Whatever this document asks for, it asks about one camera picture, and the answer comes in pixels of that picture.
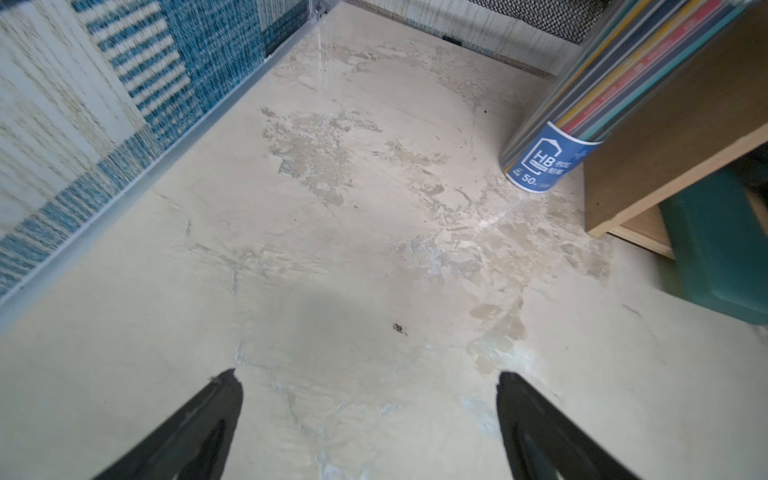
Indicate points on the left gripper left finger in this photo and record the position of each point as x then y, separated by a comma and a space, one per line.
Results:
193, 443

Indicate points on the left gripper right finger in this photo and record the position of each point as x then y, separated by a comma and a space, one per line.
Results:
541, 442

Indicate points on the dark green pencil case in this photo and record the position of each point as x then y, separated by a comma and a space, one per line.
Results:
719, 247

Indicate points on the wooden three-tier shelf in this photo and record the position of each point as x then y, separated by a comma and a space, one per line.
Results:
708, 114

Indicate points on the blue lid cylindrical canister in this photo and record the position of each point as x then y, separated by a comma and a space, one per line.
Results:
633, 47

